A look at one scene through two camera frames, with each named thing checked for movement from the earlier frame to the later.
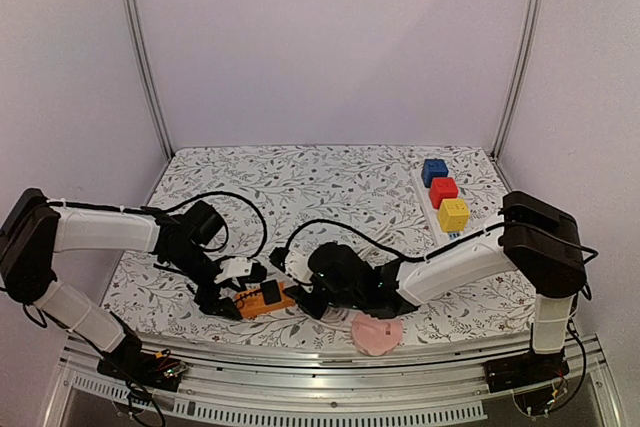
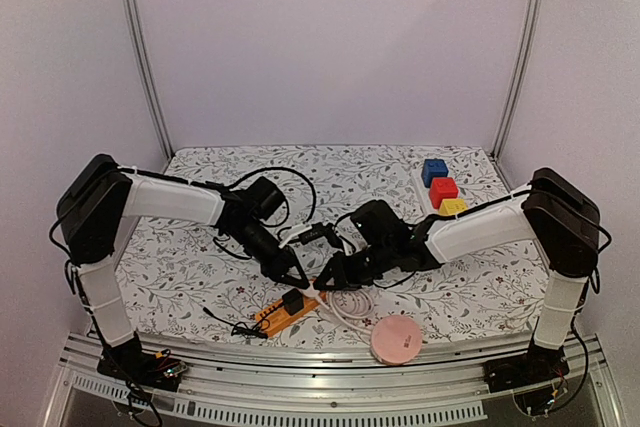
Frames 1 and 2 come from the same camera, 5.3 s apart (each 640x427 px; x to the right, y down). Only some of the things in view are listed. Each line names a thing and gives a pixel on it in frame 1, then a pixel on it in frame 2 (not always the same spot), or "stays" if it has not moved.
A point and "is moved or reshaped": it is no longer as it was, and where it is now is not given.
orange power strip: [251, 302] -> [277, 317]
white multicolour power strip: [432, 214] stays
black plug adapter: [271, 292] -> [292, 303]
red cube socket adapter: [442, 188] stays
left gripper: [204, 300] -> [277, 269]
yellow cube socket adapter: [453, 215] stays
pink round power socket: [376, 336] is moved or reshaped
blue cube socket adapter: [433, 168] stays
